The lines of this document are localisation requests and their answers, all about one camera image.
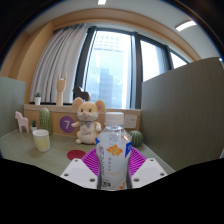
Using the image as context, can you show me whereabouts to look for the clear plastic water bottle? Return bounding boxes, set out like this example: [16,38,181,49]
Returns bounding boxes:
[95,111,133,192]

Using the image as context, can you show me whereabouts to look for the round green cactus ornament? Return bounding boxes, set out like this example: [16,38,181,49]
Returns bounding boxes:
[128,130,145,148]

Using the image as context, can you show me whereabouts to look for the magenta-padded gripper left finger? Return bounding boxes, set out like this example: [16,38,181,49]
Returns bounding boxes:
[59,147,101,190]

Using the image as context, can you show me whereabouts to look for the flat round red coaster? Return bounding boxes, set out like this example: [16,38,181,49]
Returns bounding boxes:
[66,149,88,161]

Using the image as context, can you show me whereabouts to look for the black figurine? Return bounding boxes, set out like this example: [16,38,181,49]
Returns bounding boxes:
[72,85,92,103]

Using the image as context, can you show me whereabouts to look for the dark-framed window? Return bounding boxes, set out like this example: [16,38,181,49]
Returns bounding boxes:
[73,25,191,110]

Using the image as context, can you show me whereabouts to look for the beige mouse plush toy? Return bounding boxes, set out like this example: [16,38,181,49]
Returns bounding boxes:
[70,97,107,146]

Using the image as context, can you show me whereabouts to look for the white curtain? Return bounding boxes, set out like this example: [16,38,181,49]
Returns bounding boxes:
[29,23,89,104]

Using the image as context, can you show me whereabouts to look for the grey-green desk partition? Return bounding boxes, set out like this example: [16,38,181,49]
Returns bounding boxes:
[0,75,27,138]
[139,56,224,172]

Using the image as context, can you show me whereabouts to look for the tall green cactus ornament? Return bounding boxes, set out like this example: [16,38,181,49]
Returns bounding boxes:
[38,107,53,136]

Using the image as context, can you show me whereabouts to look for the pink horse figurine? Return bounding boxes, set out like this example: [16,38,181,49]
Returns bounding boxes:
[14,111,30,134]

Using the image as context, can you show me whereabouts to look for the white wall socket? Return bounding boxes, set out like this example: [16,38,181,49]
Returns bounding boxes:
[124,114,138,129]

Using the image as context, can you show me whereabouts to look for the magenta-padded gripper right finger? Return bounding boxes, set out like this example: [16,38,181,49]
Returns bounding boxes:
[126,146,168,190]

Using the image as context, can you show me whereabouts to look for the wooden desk ledge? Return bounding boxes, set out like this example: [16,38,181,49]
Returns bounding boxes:
[23,103,142,138]

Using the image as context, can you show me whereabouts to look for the purple round number sign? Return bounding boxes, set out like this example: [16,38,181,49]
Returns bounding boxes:
[59,115,77,134]

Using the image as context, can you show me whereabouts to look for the wooden hand model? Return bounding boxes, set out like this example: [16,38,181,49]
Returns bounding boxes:
[55,71,68,107]

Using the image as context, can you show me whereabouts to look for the pale yellow white cup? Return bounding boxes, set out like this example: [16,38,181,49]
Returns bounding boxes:
[32,129,52,153]

